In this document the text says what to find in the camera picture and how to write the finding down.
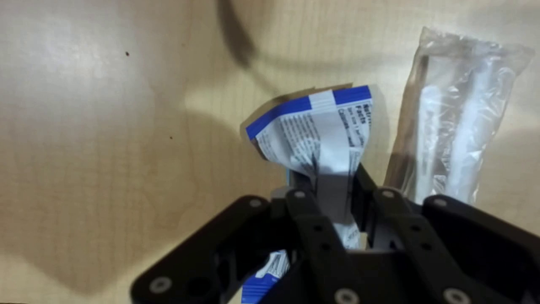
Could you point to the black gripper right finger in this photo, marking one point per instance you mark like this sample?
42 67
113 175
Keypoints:
441 251

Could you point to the blue and white packet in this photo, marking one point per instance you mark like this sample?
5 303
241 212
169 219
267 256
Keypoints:
319 136

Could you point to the clear plastic cutlery packet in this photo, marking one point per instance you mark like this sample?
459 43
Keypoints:
452 105

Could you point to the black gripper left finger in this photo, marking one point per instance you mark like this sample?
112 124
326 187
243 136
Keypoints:
220 257

